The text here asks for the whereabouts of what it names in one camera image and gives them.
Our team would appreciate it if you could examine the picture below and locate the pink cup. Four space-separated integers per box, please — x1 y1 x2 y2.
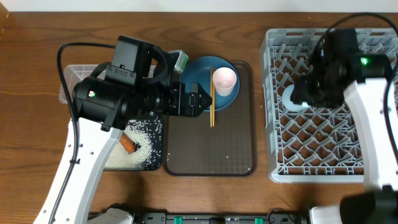
212 67 237 96

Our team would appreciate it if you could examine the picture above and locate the brown serving tray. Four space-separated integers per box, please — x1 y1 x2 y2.
164 61 257 177

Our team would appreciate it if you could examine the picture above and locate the orange carrot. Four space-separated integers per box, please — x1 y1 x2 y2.
119 133 136 153

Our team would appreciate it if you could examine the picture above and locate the white rice pile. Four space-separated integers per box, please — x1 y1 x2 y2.
104 119 163 170

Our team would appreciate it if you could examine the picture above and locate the dark blue plate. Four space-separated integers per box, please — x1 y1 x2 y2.
180 56 240 111

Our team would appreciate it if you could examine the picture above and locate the clear plastic waste bin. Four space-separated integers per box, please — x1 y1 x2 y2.
59 64 155 104

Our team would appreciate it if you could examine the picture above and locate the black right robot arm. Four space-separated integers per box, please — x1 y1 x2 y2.
282 29 397 223

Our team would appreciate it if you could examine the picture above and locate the grey dishwasher rack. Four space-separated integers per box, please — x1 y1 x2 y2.
259 29 397 183

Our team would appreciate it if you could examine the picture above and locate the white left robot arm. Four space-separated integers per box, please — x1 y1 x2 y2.
35 75 211 223

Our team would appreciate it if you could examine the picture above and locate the light blue cup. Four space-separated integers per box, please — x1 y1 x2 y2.
282 85 310 112

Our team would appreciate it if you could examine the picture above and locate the black food waste tray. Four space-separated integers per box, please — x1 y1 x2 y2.
102 114 165 171

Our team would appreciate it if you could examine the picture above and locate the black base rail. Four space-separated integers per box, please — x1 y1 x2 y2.
88 205 312 224

